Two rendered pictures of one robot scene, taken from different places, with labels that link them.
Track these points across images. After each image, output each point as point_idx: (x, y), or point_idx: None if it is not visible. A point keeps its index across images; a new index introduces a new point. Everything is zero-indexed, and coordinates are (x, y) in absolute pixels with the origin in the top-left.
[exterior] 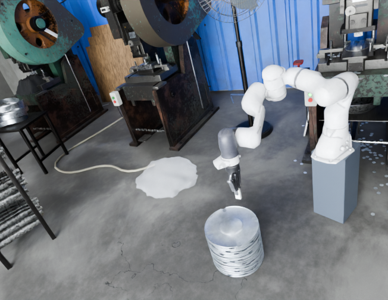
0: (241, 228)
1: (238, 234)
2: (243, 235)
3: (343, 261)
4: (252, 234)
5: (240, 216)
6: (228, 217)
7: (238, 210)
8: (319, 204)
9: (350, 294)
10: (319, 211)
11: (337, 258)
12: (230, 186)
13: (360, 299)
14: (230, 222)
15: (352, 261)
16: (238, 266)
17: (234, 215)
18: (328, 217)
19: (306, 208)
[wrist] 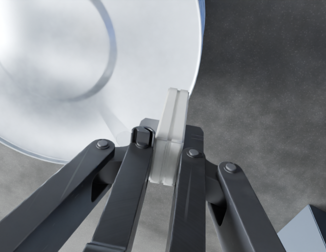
0: (45, 97)
1: (14, 87)
2: (16, 109)
3: (153, 237)
4: (33, 142)
5: (127, 74)
6: (98, 13)
7: (172, 56)
8: (307, 245)
9: (84, 236)
10: (300, 223)
11: (159, 230)
12: (33, 193)
13: (82, 246)
14: (60, 32)
15: (155, 249)
16: None
17: (126, 44)
18: (280, 231)
19: None
